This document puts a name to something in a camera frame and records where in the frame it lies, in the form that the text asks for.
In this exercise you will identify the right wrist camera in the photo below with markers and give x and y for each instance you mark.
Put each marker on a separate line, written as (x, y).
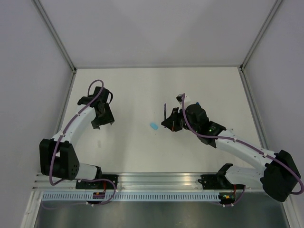
(183, 98)

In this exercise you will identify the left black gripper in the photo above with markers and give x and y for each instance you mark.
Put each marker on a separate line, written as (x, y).
(108, 119)

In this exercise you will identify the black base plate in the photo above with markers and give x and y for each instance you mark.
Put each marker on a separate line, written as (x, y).
(211, 181)
(99, 185)

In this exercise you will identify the aluminium frame post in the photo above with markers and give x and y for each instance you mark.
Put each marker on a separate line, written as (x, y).
(270, 17)
(55, 36)

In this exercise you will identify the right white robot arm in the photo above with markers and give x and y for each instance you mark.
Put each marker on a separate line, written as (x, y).
(275, 172)

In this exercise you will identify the right aluminium frame post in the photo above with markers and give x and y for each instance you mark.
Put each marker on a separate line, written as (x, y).
(270, 17)

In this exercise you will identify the light blue highlighter cap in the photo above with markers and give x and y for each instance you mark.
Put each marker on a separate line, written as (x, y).
(154, 126)

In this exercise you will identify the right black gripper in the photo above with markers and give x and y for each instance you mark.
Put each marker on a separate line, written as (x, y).
(171, 122)

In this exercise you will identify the purple pen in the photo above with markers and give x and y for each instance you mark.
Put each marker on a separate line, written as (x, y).
(165, 111)

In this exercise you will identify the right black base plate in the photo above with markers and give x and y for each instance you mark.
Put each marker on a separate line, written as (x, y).
(211, 181)

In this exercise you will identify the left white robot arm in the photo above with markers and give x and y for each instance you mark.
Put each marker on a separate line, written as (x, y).
(57, 155)

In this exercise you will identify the aluminium front rail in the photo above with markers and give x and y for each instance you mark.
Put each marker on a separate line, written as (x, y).
(140, 182)

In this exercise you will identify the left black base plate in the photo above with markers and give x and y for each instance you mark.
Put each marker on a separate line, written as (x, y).
(99, 185)

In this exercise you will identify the left aluminium frame post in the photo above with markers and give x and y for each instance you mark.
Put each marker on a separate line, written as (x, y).
(55, 36)

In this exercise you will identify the white slotted cable duct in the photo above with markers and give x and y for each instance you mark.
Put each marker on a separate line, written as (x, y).
(131, 196)

